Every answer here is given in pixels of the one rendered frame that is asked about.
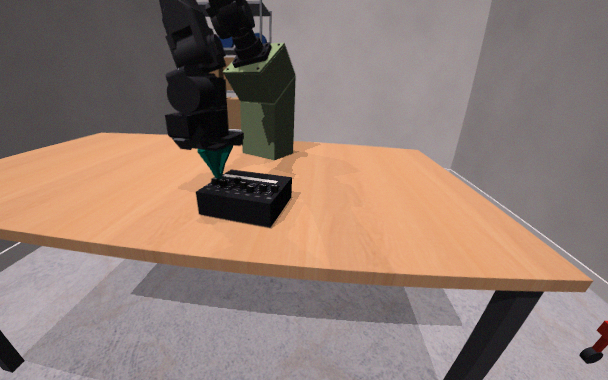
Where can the black control desk with knobs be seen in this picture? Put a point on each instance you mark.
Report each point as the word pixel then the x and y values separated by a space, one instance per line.
pixel 260 203

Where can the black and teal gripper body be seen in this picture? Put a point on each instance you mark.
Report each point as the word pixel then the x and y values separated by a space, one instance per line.
pixel 211 144

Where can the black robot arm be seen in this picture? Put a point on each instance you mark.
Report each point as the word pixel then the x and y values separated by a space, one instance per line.
pixel 190 87

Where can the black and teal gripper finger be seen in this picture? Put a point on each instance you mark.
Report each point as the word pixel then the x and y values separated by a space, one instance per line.
pixel 215 157
pixel 205 156

